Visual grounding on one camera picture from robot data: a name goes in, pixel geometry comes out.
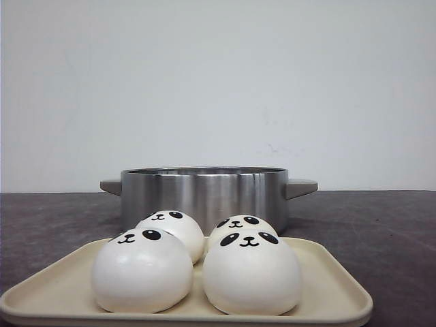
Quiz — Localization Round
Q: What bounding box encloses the panda bun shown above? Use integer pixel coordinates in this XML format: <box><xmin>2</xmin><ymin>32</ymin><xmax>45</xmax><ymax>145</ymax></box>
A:
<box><xmin>202</xmin><ymin>229</ymin><xmax>302</xmax><ymax>315</ymax></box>
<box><xmin>91</xmin><ymin>228</ymin><xmax>193</xmax><ymax>313</ymax></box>
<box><xmin>136</xmin><ymin>210</ymin><xmax>205</xmax><ymax>264</ymax></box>
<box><xmin>206</xmin><ymin>215</ymin><xmax>278</xmax><ymax>252</ymax></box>

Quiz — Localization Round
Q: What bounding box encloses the beige plastic tray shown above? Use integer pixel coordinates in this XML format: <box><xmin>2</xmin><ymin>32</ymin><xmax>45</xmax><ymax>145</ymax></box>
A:
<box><xmin>1</xmin><ymin>238</ymin><xmax>373</xmax><ymax>326</ymax></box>

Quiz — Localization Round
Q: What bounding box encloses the stainless steel steamer pot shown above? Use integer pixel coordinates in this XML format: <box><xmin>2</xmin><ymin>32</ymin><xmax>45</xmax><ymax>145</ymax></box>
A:
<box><xmin>100</xmin><ymin>167</ymin><xmax>318</xmax><ymax>234</ymax></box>

